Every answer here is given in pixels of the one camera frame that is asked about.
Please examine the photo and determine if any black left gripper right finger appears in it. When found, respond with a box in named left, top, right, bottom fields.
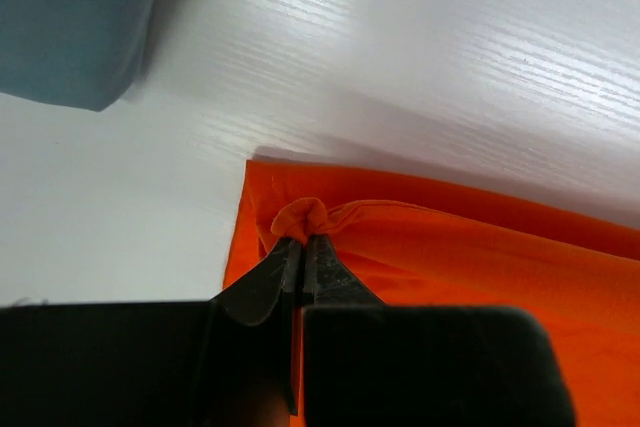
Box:
left=302, top=235, right=576, bottom=426

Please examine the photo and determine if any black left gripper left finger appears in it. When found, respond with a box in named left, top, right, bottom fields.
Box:
left=1, top=239, right=303, bottom=426

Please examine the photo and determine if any orange t shirt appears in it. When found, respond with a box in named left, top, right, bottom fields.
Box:
left=224, top=160, right=639, bottom=426

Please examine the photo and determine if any grey-blue folded shirt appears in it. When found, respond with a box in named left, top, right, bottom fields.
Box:
left=1, top=0, right=154, bottom=111

